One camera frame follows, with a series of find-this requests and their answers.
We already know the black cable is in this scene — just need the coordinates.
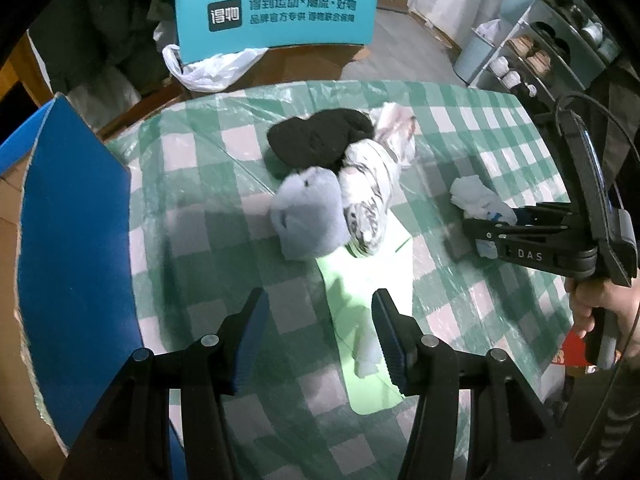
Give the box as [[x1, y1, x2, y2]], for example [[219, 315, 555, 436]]
[[552, 91, 640, 211]]

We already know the white plastic bag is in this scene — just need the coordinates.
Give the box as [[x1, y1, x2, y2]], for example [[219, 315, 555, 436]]
[[152, 20, 271, 93]]

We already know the blue cardboard box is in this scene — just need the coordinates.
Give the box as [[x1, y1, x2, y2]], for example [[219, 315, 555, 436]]
[[0, 94, 173, 461]]

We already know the red paper packet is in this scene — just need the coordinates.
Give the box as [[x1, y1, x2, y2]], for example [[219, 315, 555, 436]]
[[555, 335, 601, 368]]

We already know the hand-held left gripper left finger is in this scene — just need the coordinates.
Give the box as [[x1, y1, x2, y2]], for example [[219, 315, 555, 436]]
[[59, 287, 271, 480]]

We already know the white pink cloth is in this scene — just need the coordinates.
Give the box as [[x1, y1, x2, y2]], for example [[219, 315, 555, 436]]
[[370, 102, 418, 168]]

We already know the light blue shoe rack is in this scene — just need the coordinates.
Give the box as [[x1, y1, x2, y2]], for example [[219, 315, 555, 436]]
[[470, 0, 626, 111]]

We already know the green white checkered tablecloth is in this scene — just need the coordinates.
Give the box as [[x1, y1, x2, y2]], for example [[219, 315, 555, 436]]
[[102, 80, 576, 480]]

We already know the black sock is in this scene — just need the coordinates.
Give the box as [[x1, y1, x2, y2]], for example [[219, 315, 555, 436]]
[[266, 107, 373, 171]]

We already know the black hanging coat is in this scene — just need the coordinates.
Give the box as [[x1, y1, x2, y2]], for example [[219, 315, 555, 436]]
[[30, 0, 168, 96]]

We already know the light grey garment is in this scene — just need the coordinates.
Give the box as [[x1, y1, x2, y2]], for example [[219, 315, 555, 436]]
[[65, 65, 143, 121]]

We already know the person's right hand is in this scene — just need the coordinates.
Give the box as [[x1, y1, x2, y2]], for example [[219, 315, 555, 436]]
[[565, 275, 640, 361]]

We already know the white grey patterned cloth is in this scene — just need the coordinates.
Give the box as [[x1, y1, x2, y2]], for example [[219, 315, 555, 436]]
[[339, 140, 401, 259]]

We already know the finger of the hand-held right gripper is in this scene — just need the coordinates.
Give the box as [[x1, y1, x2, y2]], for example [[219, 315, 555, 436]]
[[462, 216, 573, 259], [515, 202, 581, 226]]

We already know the teal printed box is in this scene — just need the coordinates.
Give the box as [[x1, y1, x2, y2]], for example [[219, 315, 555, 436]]
[[175, 0, 378, 66]]

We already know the group of assorted shoes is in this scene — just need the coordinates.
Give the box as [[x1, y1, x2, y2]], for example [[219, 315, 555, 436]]
[[487, 0, 623, 116]]

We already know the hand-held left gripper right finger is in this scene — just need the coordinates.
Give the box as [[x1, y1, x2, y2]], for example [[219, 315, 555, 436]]
[[371, 288, 581, 480]]

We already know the light green cloth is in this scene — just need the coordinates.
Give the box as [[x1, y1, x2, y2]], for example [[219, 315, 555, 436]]
[[315, 210, 416, 416]]

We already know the wooden wardrobe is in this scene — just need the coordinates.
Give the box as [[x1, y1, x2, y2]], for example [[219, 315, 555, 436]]
[[7, 35, 55, 111]]

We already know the light blue trash bin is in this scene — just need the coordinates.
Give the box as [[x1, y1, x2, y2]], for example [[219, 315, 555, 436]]
[[452, 30, 496, 86]]

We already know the grey fuzzy sock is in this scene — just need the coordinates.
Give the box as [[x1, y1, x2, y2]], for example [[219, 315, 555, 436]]
[[270, 166, 351, 261]]

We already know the white sock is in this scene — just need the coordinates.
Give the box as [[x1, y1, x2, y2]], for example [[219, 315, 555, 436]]
[[449, 176, 518, 258]]

